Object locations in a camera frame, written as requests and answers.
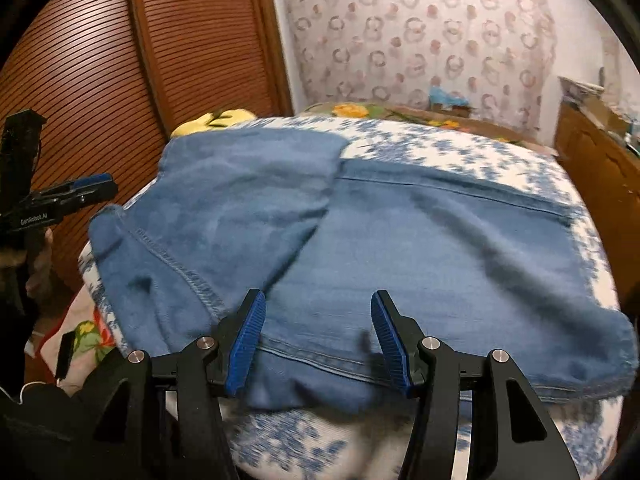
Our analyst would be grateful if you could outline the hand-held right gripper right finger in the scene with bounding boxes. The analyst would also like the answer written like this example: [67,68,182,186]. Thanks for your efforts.
[370,290,581,480]

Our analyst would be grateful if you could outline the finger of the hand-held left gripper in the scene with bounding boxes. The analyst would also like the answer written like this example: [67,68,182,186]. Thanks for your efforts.
[47,185,120,218]
[35,172,115,200]

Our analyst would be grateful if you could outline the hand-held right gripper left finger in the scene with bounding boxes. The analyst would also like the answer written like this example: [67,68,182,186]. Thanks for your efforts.
[85,288,267,480]

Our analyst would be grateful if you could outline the blue denim pants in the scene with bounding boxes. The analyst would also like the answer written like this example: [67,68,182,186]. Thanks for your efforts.
[89,127,638,411]

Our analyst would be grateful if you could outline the person's left hand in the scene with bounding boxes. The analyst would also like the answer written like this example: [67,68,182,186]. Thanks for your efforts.
[25,227,57,306]

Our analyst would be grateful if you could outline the wooden louvered wardrobe door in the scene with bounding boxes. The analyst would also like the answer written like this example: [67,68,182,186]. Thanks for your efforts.
[0,0,168,293]
[125,0,294,137]

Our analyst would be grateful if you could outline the yellow plush toy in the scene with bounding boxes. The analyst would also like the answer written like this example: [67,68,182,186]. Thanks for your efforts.
[170,107,256,137]

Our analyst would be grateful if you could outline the blue floral bedsheet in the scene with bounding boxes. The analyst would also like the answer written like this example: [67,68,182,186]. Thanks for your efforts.
[77,115,625,480]

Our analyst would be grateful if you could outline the colourful floral blanket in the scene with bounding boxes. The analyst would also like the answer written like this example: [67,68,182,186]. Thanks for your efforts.
[300,101,531,143]

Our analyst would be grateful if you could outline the crumpled blue bag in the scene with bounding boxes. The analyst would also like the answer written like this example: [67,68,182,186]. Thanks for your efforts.
[428,85,471,108]

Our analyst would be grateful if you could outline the long wooden cabinet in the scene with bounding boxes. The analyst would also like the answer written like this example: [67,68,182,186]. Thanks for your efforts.
[555,102,640,283]

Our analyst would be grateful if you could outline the open cardboard box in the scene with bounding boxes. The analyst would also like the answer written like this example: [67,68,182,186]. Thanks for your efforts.
[581,95,634,134]

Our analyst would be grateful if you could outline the stack of newspapers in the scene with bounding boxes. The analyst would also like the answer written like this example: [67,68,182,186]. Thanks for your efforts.
[557,76,607,107]

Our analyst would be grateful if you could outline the ring-patterned sheer curtain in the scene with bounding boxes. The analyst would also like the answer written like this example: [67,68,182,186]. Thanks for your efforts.
[277,0,559,131]

